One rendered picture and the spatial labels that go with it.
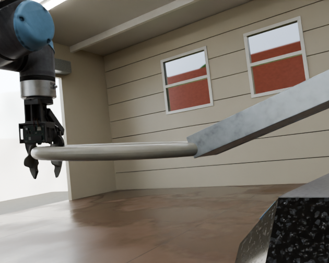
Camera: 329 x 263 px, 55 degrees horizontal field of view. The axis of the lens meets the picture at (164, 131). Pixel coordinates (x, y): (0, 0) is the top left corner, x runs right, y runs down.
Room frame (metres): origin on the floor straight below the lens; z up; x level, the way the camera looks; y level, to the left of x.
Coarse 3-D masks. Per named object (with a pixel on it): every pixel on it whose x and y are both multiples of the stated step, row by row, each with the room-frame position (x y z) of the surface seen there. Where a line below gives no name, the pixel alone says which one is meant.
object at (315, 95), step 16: (320, 80) 0.54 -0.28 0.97; (288, 96) 0.57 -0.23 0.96; (304, 96) 0.55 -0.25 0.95; (320, 96) 0.54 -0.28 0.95; (240, 112) 0.62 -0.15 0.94; (256, 112) 0.60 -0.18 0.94; (272, 112) 0.58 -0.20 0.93; (288, 112) 0.57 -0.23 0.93; (304, 112) 0.58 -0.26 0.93; (208, 128) 0.65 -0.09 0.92; (224, 128) 0.64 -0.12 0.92; (240, 128) 0.62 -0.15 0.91; (256, 128) 0.60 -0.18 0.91; (272, 128) 0.66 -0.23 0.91; (208, 144) 0.66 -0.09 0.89; (224, 144) 0.64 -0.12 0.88; (240, 144) 0.73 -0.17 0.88
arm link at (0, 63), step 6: (0, 60) 0.68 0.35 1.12; (6, 60) 0.68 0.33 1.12; (12, 60) 0.69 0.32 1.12; (18, 60) 0.74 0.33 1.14; (24, 60) 0.75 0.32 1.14; (0, 66) 0.72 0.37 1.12; (6, 66) 0.73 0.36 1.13; (12, 66) 0.74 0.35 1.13; (18, 66) 0.75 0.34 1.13; (24, 66) 0.76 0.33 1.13
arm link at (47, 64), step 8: (48, 48) 0.80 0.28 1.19; (32, 56) 0.76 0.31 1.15; (40, 56) 0.78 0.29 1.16; (48, 56) 0.80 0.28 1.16; (32, 64) 0.77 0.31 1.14; (40, 64) 0.78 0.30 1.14; (48, 64) 0.80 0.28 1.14; (24, 72) 0.78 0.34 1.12; (32, 72) 0.78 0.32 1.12; (40, 72) 0.78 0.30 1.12; (48, 72) 0.80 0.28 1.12; (24, 80) 0.78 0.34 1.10
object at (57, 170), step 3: (51, 144) 0.83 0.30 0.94; (54, 144) 0.84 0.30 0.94; (51, 162) 0.80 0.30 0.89; (54, 162) 0.82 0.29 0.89; (57, 162) 0.84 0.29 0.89; (60, 162) 0.85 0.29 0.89; (54, 165) 0.83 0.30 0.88; (57, 165) 0.84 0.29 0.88; (60, 165) 0.85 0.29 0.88; (54, 168) 0.85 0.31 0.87; (57, 168) 0.85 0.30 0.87; (60, 168) 0.85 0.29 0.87; (54, 171) 0.85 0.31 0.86; (57, 171) 0.85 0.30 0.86; (60, 171) 0.85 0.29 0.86; (57, 174) 0.85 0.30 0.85
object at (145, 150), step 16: (96, 144) 1.03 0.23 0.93; (112, 144) 1.05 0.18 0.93; (128, 144) 1.06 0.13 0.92; (144, 144) 1.06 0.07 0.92; (160, 144) 0.63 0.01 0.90; (176, 144) 0.64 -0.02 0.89; (192, 144) 0.67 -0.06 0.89; (48, 160) 0.67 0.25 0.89; (64, 160) 0.64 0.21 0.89; (80, 160) 0.62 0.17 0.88; (96, 160) 0.62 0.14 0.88; (112, 160) 0.62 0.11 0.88
